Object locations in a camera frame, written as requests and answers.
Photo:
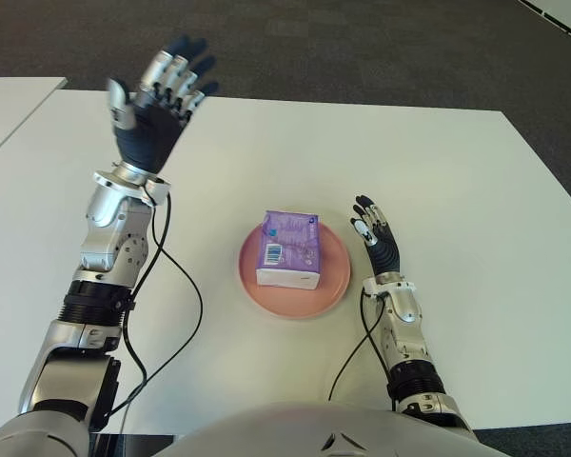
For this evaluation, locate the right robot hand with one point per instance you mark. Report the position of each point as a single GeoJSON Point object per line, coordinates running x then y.
{"type": "Point", "coordinates": [383, 252]}

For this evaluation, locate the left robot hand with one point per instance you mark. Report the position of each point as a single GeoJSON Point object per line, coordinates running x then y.
{"type": "Point", "coordinates": [147, 133]}

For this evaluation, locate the purple tissue pack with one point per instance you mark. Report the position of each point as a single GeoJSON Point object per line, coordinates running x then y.
{"type": "Point", "coordinates": [290, 247]}

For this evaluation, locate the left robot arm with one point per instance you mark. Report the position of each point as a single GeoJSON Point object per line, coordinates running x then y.
{"type": "Point", "coordinates": [114, 228]}

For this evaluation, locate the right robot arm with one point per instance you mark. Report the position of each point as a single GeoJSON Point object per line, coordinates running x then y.
{"type": "Point", "coordinates": [409, 343]}

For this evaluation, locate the pink plate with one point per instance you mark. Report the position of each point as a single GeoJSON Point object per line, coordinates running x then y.
{"type": "Point", "coordinates": [333, 285]}

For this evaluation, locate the white neighbouring table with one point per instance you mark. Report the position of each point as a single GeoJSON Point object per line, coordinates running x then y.
{"type": "Point", "coordinates": [9, 109]}

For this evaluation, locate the silver robot torso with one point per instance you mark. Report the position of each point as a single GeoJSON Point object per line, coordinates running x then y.
{"type": "Point", "coordinates": [290, 433]}

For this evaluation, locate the white baseboard panel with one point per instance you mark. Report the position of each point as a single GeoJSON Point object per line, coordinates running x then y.
{"type": "Point", "coordinates": [566, 16]}

